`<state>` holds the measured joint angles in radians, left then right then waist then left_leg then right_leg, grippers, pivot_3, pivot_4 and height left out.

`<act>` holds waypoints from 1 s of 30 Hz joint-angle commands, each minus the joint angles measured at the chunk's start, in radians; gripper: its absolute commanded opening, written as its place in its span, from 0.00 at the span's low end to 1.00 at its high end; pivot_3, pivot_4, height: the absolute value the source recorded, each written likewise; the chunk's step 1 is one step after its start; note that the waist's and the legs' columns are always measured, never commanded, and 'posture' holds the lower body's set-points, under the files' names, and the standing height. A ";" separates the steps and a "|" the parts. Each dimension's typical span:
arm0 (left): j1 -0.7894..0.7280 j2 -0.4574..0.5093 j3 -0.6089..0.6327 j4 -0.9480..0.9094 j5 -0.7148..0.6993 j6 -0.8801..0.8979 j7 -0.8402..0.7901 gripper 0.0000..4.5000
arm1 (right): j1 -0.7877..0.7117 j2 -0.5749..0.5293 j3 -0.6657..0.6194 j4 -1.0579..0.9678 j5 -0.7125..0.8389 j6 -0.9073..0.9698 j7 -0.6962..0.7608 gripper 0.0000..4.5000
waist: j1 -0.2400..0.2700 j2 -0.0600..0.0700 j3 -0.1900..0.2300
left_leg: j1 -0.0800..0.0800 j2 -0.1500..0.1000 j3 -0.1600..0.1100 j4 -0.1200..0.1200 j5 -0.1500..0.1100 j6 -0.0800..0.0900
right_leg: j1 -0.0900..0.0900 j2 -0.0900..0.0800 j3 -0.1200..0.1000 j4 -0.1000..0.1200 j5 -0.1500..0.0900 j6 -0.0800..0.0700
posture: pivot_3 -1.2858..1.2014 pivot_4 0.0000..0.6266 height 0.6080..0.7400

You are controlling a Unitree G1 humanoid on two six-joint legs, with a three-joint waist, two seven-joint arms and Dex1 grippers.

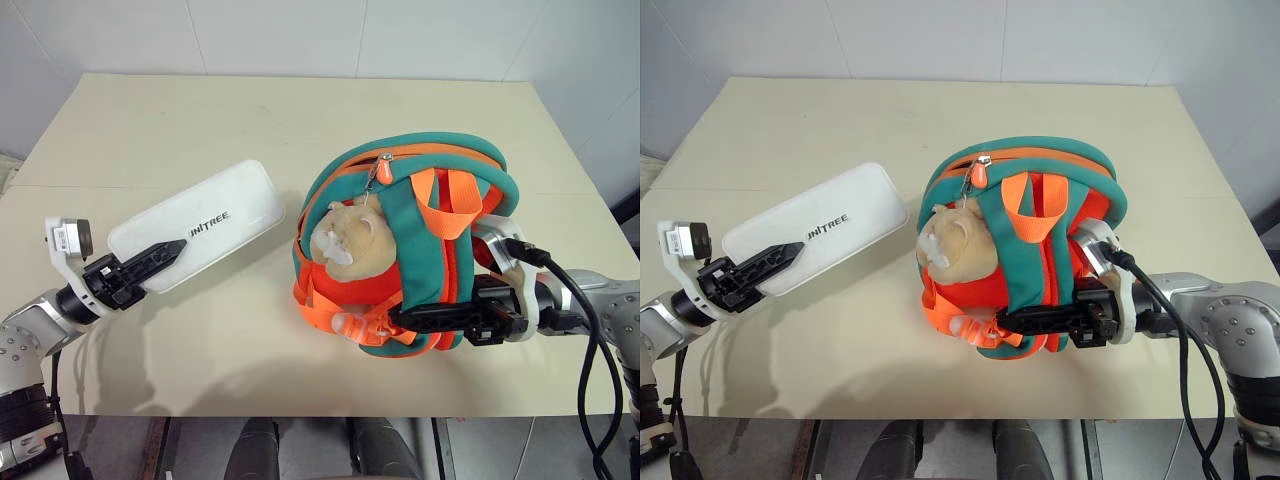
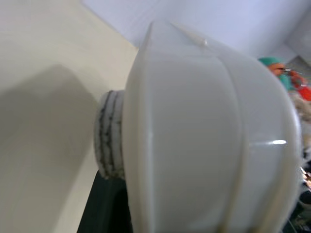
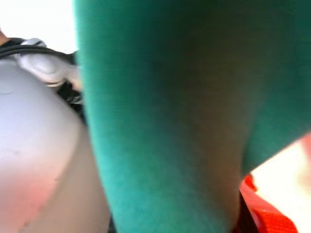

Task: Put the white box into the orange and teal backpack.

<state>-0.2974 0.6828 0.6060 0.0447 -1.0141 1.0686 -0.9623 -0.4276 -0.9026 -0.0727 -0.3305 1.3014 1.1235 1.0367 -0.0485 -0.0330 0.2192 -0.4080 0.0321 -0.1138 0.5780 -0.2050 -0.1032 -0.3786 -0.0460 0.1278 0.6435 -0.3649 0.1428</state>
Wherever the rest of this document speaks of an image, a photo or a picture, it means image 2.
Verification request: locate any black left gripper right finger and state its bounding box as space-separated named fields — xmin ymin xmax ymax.
xmin=291 ymin=93 xmax=311 ymax=220

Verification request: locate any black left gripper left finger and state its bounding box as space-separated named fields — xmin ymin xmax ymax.
xmin=77 ymin=90 xmax=134 ymax=233

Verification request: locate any white plastic box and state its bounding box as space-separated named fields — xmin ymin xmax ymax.
xmin=121 ymin=20 xmax=304 ymax=233

